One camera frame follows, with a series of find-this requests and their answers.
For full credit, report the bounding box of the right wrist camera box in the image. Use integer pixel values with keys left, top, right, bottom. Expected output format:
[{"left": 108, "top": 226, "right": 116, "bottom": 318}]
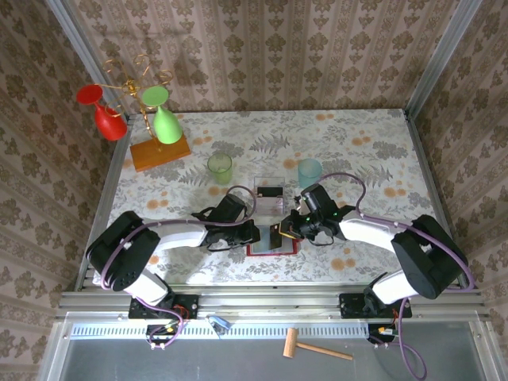
[{"left": 299, "top": 183, "right": 338, "bottom": 217}]

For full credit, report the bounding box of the gold wire glass rack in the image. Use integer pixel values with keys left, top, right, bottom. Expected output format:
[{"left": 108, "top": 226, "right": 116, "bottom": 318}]
[{"left": 102, "top": 54, "right": 175, "bottom": 154}]

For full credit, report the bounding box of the aluminium corner post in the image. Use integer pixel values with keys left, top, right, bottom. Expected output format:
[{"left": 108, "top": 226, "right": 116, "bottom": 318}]
[
  {"left": 404, "top": 0, "right": 484, "bottom": 118},
  {"left": 44, "top": 0, "right": 132, "bottom": 120}
]

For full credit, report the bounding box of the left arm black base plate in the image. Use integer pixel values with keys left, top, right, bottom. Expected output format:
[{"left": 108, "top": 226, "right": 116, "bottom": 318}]
[{"left": 129, "top": 294, "right": 199, "bottom": 320}]

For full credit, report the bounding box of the black connector block with wires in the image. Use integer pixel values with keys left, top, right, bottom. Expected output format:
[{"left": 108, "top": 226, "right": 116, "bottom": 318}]
[
  {"left": 367, "top": 323, "right": 402, "bottom": 345},
  {"left": 146, "top": 324, "right": 182, "bottom": 345}
]

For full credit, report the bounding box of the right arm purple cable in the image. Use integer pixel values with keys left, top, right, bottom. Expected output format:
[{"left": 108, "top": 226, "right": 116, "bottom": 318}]
[{"left": 317, "top": 172, "right": 475, "bottom": 380}]

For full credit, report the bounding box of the red leather card holder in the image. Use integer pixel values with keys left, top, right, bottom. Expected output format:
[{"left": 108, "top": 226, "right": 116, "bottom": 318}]
[{"left": 246, "top": 225, "right": 298, "bottom": 258}]

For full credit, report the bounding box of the grey metal shelf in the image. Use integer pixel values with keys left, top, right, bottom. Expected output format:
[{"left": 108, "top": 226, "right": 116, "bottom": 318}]
[{"left": 39, "top": 313, "right": 508, "bottom": 381}]

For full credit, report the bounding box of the clear acrylic card stand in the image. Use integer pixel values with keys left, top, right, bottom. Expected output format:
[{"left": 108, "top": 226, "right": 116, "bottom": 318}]
[{"left": 252, "top": 175, "right": 287, "bottom": 217}]

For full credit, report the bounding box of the blue translucent plastic cup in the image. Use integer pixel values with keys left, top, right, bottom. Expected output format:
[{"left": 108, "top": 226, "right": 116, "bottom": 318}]
[{"left": 298, "top": 158, "right": 323, "bottom": 190}]

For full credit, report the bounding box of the green translucent plastic cup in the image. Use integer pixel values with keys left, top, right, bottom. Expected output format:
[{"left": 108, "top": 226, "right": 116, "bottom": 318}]
[{"left": 206, "top": 152, "right": 233, "bottom": 185}]

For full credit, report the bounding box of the aluminium table side rail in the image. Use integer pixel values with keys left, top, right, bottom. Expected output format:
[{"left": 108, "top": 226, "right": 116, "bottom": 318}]
[
  {"left": 74, "top": 113, "right": 138, "bottom": 293},
  {"left": 402, "top": 107, "right": 469, "bottom": 290}
]

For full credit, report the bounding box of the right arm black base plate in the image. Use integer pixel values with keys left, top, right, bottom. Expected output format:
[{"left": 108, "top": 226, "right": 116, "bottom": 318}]
[{"left": 339, "top": 292, "right": 413, "bottom": 319}]

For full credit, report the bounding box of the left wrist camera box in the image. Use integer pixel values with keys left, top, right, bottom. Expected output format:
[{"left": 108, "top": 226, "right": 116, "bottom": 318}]
[{"left": 217, "top": 194, "right": 248, "bottom": 223}]

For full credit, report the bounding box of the orange wooden rack base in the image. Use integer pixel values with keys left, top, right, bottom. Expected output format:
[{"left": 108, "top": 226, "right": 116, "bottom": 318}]
[{"left": 129, "top": 133, "right": 191, "bottom": 173}]

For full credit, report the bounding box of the aluminium table edge rail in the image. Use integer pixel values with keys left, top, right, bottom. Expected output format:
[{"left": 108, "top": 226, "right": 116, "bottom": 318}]
[{"left": 55, "top": 282, "right": 493, "bottom": 321}]

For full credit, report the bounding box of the red plastic wine glass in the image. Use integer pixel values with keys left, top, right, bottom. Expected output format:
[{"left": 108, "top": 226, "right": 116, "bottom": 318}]
[{"left": 76, "top": 84, "right": 129, "bottom": 142}]

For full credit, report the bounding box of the wooden mallet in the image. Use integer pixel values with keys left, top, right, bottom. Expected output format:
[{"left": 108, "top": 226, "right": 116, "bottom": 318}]
[{"left": 282, "top": 327, "right": 354, "bottom": 361}]

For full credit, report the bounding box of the green plastic wine glass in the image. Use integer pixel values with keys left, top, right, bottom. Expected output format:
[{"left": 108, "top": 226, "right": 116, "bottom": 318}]
[{"left": 141, "top": 86, "right": 183, "bottom": 144}]

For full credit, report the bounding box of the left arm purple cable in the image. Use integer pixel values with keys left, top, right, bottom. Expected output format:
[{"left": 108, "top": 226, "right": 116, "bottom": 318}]
[{"left": 101, "top": 185, "right": 256, "bottom": 352}]

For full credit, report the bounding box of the perforated metal cable strip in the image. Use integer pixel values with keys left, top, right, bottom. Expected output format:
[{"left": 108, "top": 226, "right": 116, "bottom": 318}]
[{"left": 70, "top": 321, "right": 370, "bottom": 341}]

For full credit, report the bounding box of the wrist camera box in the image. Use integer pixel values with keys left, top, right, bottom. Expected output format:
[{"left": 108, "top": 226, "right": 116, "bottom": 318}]
[
  {"left": 217, "top": 194, "right": 248, "bottom": 223},
  {"left": 299, "top": 183, "right": 338, "bottom": 217}
]

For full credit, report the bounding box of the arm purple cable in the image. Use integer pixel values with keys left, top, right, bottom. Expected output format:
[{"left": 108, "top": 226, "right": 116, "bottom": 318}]
[
  {"left": 101, "top": 185, "right": 256, "bottom": 352},
  {"left": 317, "top": 172, "right": 475, "bottom": 380}
]

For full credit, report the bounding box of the pink plastic card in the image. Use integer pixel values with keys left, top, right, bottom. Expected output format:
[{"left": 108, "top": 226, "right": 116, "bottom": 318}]
[{"left": 256, "top": 197, "right": 285, "bottom": 216}]

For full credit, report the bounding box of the blue white clip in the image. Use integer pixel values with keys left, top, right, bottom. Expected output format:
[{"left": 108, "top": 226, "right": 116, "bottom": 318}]
[{"left": 206, "top": 314, "right": 233, "bottom": 333}]

